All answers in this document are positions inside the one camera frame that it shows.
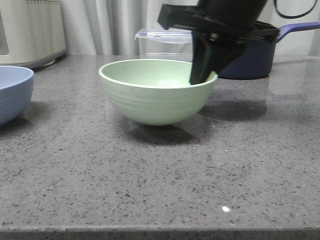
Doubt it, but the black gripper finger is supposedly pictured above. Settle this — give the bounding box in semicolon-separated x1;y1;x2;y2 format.
189;31;247;85

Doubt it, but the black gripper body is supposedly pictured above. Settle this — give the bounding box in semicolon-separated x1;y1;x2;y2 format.
157;0;280;41

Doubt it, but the light green bowl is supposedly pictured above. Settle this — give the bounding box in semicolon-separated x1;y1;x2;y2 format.
98;59;218;126

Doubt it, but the light blue bowl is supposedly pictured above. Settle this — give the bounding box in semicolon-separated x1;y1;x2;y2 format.
0;66;34;125

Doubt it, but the clear plastic storage container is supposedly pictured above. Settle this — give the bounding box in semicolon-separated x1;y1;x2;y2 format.
135;28;193;62

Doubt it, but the dark blue saucepan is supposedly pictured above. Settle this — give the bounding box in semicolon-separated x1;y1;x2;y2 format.
218;22;320;80

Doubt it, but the black cable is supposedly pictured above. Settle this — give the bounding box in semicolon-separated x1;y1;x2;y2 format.
272;0;316;19

